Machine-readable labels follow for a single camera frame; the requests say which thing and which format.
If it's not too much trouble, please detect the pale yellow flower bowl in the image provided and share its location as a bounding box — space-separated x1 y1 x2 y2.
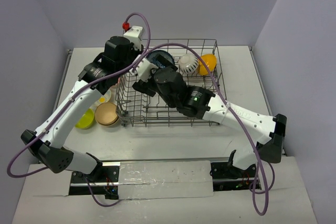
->
95 89 112 106

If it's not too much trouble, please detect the clear plastic tape sheet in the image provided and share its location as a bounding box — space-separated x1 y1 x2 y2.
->
118 161 214 199

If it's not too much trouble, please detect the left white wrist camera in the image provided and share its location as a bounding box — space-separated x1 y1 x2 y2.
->
123 26 144 50

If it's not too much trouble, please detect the white striped ceramic bowl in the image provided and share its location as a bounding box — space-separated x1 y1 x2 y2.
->
178 54 199 74

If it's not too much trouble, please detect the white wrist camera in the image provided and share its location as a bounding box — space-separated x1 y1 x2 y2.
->
129 58 158 82
123 26 144 50

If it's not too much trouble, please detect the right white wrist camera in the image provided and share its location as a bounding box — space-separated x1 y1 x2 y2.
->
129 58 158 82

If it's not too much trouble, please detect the lime green plastic bowl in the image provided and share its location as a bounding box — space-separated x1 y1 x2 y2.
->
75 109 95 129

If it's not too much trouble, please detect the grey wire dish rack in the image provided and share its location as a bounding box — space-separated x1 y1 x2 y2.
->
115 39 226 126

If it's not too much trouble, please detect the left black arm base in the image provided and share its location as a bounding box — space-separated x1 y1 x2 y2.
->
69 162 120 200

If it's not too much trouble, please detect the tan ceramic bowl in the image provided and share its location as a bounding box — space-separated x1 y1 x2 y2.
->
95 103 119 126

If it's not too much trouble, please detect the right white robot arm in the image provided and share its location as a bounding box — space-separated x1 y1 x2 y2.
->
133 67 287 177

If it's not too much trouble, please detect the large orange plastic bowl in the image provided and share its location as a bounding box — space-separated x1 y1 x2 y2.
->
198 54 217 76

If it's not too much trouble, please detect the blue floral ceramic bowl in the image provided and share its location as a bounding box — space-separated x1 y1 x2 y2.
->
146 50 175 69

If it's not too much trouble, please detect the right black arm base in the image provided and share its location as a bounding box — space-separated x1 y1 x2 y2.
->
209 157 256 191

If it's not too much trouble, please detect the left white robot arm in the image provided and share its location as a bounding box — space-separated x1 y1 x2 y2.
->
21 35 143 182

